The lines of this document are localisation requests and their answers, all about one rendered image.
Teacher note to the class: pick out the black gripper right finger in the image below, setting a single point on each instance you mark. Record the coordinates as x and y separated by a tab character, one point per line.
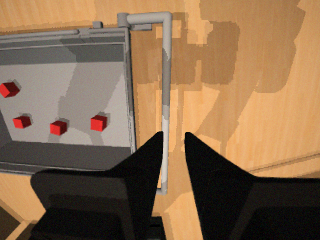
226	196

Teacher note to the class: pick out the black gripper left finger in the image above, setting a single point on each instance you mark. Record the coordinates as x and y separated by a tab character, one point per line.
128	189

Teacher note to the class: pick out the small red block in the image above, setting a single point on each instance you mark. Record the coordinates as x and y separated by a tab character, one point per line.
22	122
9	89
58	127
99	123

